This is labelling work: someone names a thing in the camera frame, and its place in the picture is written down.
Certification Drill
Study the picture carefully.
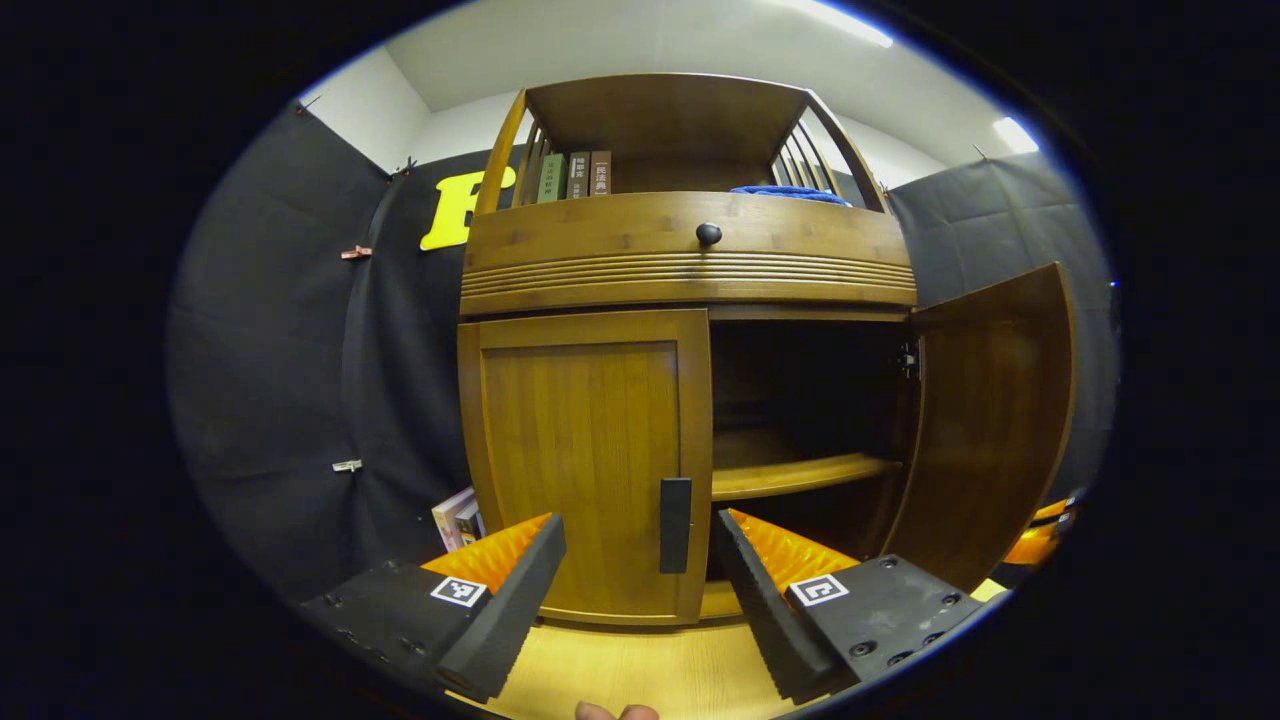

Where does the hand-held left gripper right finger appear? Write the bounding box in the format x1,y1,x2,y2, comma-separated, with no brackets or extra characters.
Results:
712,508,986,704

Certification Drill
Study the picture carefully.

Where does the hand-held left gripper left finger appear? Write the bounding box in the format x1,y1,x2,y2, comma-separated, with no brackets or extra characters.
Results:
300,513,568,704

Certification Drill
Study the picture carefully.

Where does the wooden shoe cabinet door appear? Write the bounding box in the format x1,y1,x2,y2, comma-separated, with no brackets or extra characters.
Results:
458,308,713,626
880,262,1076,593

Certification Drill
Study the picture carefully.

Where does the black door handle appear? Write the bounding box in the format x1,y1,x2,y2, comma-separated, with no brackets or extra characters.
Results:
660,478,693,574

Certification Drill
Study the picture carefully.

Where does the wooden double-door shoe cabinet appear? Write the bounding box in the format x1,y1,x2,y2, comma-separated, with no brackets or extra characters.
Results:
458,72,1076,626

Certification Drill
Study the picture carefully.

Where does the wooden cabinet drawer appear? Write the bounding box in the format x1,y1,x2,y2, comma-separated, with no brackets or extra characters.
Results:
460,190,918,318

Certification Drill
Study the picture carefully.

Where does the wooden inner shelf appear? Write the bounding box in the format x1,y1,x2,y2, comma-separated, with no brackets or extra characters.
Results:
712,452,901,501

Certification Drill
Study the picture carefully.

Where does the black backdrop cloth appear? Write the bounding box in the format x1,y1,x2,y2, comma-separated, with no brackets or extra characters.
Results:
168,100,1119,601

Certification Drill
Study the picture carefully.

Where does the blue towel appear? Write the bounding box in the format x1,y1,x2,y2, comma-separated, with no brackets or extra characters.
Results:
730,185,853,208

